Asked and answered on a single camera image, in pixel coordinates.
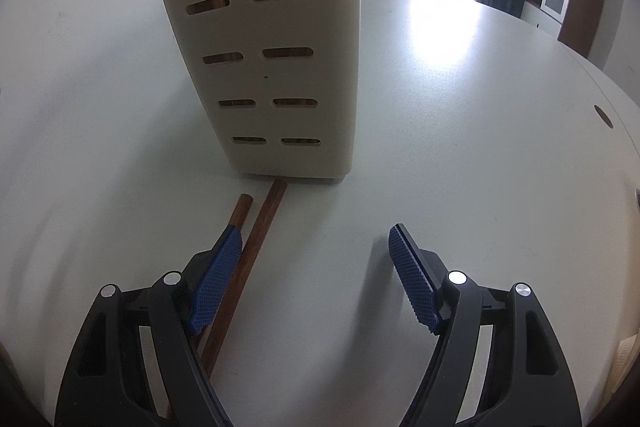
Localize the table cable grommet hole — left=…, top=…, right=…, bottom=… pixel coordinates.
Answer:
left=593, top=105, right=614, bottom=129

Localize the cream plastic utensil holder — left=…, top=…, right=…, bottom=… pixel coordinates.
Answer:
left=163, top=0, right=360, bottom=179

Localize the brown paper bag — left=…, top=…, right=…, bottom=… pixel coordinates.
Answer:
left=600, top=334, right=639, bottom=409

